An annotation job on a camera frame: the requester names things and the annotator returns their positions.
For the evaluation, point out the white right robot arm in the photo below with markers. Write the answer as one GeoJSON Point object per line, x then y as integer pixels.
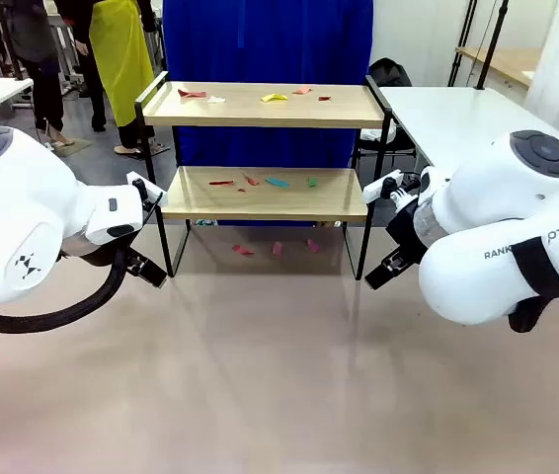
{"type": "Point", "coordinates": [506, 197]}

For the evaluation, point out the red triangular paper scrap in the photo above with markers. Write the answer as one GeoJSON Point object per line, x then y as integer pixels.
{"type": "Point", "coordinates": [251, 181]}

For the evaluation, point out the white paper scrap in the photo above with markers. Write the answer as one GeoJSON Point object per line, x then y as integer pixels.
{"type": "Point", "coordinates": [216, 99]}

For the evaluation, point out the person in black clothes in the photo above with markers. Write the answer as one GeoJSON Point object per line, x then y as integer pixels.
{"type": "Point", "coordinates": [94, 89]}
{"type": "Point", "coordinates": [37, 29]}

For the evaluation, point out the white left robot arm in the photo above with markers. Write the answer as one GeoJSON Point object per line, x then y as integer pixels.
{"type": "Point", "coordinates": [13, 222]}

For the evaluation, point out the black stand pole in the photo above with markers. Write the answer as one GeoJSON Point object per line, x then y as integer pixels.
{"type": "Point", "coordinates": [493, 44]}

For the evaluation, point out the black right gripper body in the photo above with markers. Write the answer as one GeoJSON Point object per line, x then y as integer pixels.
{"type": "Point", "coordinates": [405, 232]}

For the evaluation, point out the red crumpled paper scrap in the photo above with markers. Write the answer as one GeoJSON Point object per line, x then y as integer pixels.
{"type": "Point", "coordinates": [243, 250]}

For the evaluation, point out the black tripod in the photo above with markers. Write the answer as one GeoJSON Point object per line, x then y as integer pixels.
{"type": "Point", "coordinates": [462, 44]}

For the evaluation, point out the white plastic bag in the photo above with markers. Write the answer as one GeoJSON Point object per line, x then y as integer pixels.
{"type": "Point", "coordinates": [371, 134]}

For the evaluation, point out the person in yellow apron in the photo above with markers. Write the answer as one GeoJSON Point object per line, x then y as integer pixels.
{"type": "Point", "coordinates": [121, 59]}

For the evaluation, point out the teal paper scrap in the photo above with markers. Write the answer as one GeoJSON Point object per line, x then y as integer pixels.
{"type": "Point", "coordinates": [277, 182]}

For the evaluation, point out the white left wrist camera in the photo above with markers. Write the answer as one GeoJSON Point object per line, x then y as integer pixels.
{"type": "Point", "coordinates": [137, 181]}

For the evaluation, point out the black chair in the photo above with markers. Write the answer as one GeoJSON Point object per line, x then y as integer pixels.
{"type": "Point", "coordinates": [388, 74]}

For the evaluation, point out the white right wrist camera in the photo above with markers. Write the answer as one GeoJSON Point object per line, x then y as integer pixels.
{"type": "Point", "coordinates": [378, 187]}

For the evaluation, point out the pink paper scrap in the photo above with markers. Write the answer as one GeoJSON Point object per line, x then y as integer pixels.
{"type": "Point", "coordinates": [277, 248]}
{"type": "Point", "coordinates": [313, 245]}

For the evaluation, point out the light wooden table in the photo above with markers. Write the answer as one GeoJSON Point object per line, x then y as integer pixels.
{"type": "Point", "coordinates": [506, 61]}

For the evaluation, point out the brown floor mat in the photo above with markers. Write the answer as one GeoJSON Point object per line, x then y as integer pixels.
{"type": "Point", "coordinates": [76, 145]}

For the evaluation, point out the yellow paper scrap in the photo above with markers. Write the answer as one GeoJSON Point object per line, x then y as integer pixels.
{"type": "Point", "coordinates": [273, 98]}

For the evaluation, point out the large white table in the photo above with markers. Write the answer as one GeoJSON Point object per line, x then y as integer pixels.
{"type": "Point", "coordinates": [457, 118]}

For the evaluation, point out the salmon paper scrap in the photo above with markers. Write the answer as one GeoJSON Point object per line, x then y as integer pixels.
{"type": "Point", "coordinates": [302, 90]}

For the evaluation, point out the green paper scrap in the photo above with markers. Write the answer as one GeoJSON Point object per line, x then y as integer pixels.
{"type": "Point", "coordinates": [312, 183]}

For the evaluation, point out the large red paper scrap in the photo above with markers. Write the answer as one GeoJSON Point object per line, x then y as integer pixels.
{"type": "Point", "coordinates": [190, 94]}

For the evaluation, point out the long red paper scrap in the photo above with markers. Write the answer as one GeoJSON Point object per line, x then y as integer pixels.
{"type": "Point", "coordinates": [221, 182]}

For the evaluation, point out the person in blue hoodie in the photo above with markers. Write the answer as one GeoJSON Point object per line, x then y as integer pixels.
{"type": "Point", "coordinates": [269, 44]}

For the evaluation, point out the two-tier wood metal shelf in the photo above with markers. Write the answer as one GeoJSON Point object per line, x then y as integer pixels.
{"type": "Point", "coordinates": [240, 112]}

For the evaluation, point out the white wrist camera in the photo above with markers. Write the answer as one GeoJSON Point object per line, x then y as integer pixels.
{"type": "Point", "coordinates": [137, 181]}
{"type": "Point", "coordinates": [378, 187]}

